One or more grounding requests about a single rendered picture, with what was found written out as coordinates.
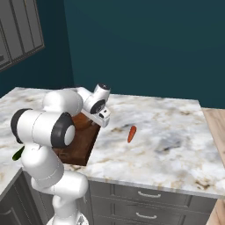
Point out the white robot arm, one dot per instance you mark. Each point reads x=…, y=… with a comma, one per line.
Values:
x=44, y=129

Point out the brown wooden tray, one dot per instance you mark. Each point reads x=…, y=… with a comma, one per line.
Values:
x=80, y=146

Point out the grey wall cupboards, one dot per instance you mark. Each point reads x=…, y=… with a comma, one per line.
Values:
x=17, y=29

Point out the orange carrot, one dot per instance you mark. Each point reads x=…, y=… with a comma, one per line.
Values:
x=132, y=134

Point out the grey base cupboard door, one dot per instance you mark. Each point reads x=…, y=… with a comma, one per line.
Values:
x=14, y=202

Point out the grey drawer front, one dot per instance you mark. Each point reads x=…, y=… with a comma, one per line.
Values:
x=117, y=209
x=123, y=192

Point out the green cucumber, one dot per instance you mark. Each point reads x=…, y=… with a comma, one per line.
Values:
x=18, y=154

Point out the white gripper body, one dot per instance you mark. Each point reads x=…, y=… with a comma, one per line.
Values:
x=99, y=120

